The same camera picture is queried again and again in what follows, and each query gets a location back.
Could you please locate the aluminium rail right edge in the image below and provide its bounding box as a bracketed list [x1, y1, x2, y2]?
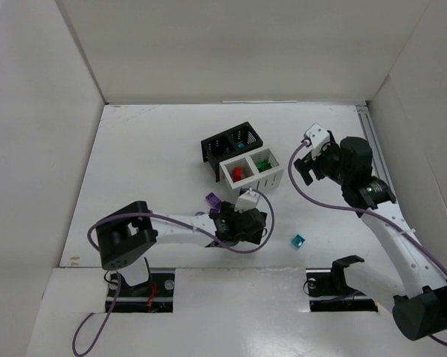
[356, 104, 405, 226]

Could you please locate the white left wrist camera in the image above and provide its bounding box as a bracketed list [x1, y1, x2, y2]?
[234, 188, 260, 213]

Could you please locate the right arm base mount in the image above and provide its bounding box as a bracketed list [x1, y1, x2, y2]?
[303, 268, 379, 312]

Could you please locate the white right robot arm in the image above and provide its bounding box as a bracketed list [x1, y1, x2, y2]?
[288, 123, 447, 341]

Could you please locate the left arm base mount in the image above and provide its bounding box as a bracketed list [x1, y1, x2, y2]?
[112, 269, 176, 314]

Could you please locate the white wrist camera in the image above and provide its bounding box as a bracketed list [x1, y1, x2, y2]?
[303, 123, 330, 159]
[234, 188, 260, 213]

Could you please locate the purple lego brick upright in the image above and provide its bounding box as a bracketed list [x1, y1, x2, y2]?
[205, 193, 222, 210]

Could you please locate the small teal square lego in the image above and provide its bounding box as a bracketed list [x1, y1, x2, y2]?
[291, 234, 306, 249]

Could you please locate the white two-slot container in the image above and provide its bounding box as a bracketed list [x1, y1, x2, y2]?
[219, 147, 284, 196]

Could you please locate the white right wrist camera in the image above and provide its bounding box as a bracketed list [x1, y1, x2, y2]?
[303, 123, 330, 159]

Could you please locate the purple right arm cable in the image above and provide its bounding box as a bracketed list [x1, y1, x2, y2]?
[288, 139, 447, 349]

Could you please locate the red lego block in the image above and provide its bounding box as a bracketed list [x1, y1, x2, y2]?
[232, 167, 245, 182]

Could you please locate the black two-slot container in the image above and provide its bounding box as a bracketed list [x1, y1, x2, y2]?
[201, 122, 263, 182]

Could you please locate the green rounded lego block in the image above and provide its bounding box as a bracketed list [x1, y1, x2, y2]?
[256, 160, 272, 173]

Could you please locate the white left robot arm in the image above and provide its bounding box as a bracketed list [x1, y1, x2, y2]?
[88, 201, 268, 289]

